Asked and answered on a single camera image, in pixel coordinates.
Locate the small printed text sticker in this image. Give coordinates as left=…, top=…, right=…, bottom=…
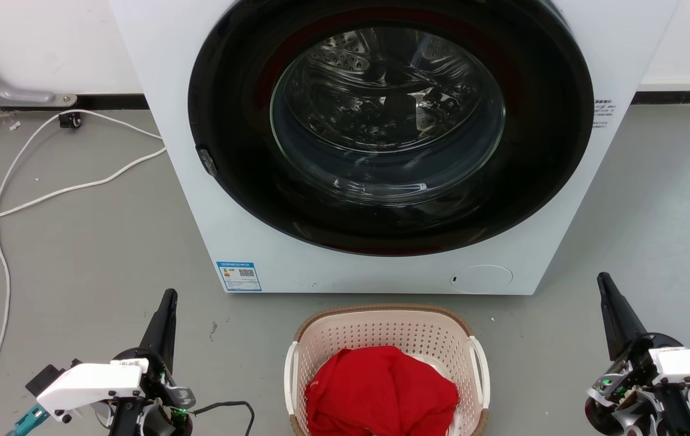
left=593, top=99, right=619, bottom=130

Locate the black round glass washer door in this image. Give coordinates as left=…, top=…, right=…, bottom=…
left=188, top=0, right=595, bottom=256

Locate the round white filter cover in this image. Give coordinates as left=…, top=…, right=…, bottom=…
left=449, top=265, right=514, bottom=295

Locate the beige perforated laundry basket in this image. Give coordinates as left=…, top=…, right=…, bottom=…
left=284, top=305, right=491, bottom=436

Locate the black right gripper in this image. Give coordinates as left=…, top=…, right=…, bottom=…
left=584, top=272, right=690, bottom=436

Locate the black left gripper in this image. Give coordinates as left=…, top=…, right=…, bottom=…
left=108, top=289, right=196, bottom=436

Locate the white hose cable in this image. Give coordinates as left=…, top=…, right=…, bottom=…
left=0, top=109, right=165, bottom=436

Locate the blue energy label sticker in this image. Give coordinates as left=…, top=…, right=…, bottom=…
left=217, top=262, right=262, bottom=292

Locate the red garment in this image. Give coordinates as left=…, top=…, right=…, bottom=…
left=304, top=346, right=461, bottom=436

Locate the white power cable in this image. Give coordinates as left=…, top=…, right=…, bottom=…
left=0, top=147, right=168, bottom=232

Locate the white front-load washing machine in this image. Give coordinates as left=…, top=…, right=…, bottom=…
left=109, top=0, right=682, bottom=296

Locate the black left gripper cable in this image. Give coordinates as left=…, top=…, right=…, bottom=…
left=190, top=400, right=256, bottom=436

